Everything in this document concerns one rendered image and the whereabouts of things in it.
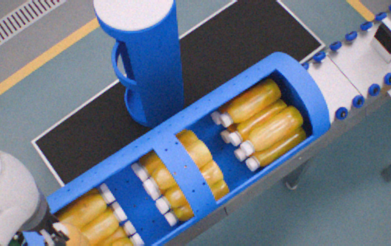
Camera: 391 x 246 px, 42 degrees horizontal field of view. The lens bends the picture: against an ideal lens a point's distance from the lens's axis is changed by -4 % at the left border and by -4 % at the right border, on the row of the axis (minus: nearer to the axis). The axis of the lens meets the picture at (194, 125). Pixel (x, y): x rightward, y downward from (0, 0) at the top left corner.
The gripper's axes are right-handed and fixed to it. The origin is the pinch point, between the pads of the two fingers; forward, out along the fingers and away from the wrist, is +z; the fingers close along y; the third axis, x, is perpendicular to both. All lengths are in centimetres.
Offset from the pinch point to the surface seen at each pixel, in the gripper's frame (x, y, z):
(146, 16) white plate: -55, 58, 41
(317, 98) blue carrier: -74, -2, 24
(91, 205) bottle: -7.8, 10.0, 31.7
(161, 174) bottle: -27.9, 5.5, 27.5
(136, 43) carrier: -49, 56, 50
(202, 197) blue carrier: -33.4, -5.7, 27.4
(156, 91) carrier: -52, 55, 90
